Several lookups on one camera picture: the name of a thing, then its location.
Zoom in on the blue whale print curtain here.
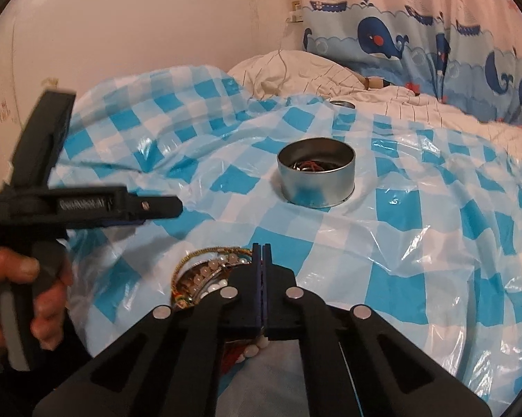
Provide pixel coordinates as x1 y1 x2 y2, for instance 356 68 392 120
301 0 522 125

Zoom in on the white striped duvet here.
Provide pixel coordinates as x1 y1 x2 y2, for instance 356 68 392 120
228 50 522 161

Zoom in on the pile of mixed jewelry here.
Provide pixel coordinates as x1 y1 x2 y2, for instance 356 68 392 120
171 247 270 374

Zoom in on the person's left hand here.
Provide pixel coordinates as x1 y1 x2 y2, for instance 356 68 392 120
0 248 73 350

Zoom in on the small silver tin lid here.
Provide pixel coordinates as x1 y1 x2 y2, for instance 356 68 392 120
329 100 356 109

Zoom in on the white wall socket charger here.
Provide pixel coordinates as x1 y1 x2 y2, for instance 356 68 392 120
286 0 303 24

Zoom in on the blue white checkered plastic cloth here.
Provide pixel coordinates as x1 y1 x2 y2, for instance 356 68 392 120
50 66 522 415

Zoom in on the round silver metal tin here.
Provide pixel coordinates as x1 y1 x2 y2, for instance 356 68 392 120
277 138 356 209

